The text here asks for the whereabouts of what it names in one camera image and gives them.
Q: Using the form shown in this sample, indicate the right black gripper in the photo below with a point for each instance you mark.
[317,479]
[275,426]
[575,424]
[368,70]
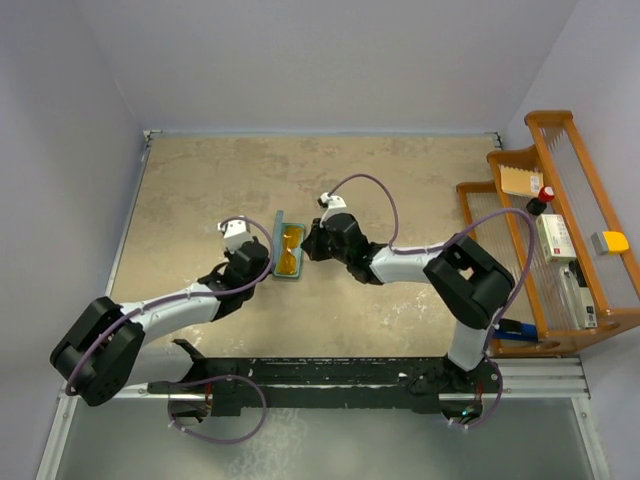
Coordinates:
[312,243]

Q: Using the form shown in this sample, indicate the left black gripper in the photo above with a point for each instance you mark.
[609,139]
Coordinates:
[263,270]

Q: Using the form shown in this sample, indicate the orange sunglasses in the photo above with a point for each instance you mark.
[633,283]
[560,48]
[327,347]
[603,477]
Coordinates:
[288,261]

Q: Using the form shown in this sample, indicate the blue-grey glasses case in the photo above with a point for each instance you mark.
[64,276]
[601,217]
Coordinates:
[279,225]

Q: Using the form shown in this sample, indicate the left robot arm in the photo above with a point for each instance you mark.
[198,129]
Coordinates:
[109,347]

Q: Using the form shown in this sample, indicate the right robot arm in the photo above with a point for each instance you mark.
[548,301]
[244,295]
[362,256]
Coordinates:
[471,283]

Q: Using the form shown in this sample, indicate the brown cardboard envelope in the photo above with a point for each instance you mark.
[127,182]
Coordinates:
[520,182]

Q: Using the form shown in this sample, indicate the blue black tool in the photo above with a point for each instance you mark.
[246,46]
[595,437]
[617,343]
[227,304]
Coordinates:
[509,329]

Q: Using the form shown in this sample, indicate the red black bottle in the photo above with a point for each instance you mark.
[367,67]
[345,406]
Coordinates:
[537,205]

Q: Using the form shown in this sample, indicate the wooden tiered rack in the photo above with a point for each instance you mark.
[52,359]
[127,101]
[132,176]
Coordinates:
[560,155]

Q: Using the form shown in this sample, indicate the white red box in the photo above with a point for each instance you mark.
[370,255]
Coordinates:
[555,241]

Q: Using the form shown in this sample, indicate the white black stapler device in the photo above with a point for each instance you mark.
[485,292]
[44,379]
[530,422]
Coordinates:
[577,296]

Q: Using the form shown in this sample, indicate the yellow grey sponge block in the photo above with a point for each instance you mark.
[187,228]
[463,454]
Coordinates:
[610,242]

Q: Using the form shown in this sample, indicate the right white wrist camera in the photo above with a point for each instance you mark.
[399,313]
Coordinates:
[331,205]

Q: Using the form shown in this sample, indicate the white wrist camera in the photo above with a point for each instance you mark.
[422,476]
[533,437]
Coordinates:
[235,233]
[331,205]

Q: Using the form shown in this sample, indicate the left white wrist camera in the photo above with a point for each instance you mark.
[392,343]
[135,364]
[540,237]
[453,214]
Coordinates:
[235,233]

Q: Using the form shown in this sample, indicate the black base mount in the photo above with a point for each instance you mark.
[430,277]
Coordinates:
[230,395]

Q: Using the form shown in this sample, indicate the aluminium frame rail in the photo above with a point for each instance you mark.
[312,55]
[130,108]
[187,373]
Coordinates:
[545,380]

